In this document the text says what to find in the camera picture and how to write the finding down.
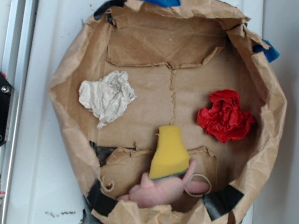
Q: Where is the white paper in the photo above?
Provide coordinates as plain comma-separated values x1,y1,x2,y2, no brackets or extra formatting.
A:
78,70,137,129

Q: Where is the crumpled red paper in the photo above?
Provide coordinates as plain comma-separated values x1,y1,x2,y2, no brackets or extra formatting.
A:
196,89,256,143

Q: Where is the brown paper bag bin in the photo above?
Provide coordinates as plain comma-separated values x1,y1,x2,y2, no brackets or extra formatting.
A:
49,0,287,224

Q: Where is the yellow sponge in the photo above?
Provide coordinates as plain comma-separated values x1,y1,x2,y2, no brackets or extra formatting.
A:
149,125,190,180

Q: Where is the pink plush toy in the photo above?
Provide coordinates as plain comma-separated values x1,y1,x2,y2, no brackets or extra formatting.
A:
117,160,211,208

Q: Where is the white plastic tray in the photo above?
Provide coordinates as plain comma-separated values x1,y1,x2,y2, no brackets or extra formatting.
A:
5,0,264,224

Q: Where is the aluminium frame rail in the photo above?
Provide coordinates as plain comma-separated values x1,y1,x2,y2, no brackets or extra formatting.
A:
0,0,38,224

